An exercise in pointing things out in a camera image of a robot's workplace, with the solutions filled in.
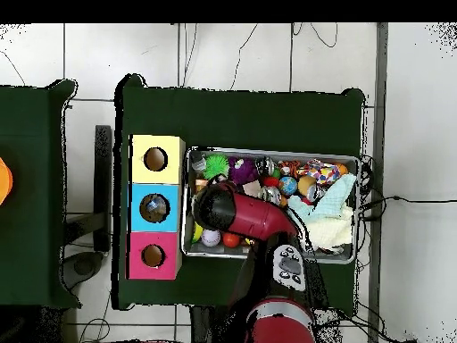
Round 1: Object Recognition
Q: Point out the black floor cable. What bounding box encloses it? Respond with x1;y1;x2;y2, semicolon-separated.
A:
358;194;457;222

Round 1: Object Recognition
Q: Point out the neighbouring green covered table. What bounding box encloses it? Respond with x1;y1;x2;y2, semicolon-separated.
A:
0;79;81;310

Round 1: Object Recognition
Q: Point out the cream waffle cloth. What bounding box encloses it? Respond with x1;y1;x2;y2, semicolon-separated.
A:
303;206;355;250

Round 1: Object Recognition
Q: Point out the dark green tablecloth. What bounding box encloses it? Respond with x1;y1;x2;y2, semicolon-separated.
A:
112;72;366;317

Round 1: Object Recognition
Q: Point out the white baseball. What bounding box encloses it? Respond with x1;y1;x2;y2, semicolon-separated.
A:
200;228;222;248

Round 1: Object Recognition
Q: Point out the shallow clear mesh bin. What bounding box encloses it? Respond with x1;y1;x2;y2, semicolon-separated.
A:
180;146;361;265

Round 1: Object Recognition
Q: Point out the blue globe ball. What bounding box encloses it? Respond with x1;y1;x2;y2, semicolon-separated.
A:
278;175;298;197

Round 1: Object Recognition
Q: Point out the wooden box with three holes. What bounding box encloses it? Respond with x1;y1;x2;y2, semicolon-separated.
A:
126;133;187;281

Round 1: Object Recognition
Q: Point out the orange round object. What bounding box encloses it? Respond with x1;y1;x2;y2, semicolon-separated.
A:
0;156;14;206

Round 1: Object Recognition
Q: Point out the mint green waffle cloth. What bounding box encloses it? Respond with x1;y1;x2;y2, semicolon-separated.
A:
287;172;358;222

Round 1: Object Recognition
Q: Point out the purple monster toy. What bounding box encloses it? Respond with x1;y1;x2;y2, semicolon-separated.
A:
228;155;259;185

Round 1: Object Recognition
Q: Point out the crumpled polka dot cloth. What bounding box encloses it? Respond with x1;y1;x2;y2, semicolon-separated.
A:
295;158;349;188

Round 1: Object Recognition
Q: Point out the small wooden cube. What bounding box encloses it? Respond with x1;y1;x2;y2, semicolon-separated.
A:
243;180;263;198

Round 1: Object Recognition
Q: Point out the small red ball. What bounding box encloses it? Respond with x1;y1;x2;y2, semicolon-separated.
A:
222;231;242;249

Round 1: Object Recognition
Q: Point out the green spiky rubber ball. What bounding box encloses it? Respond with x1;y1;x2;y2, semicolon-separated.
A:
203;153;230;180

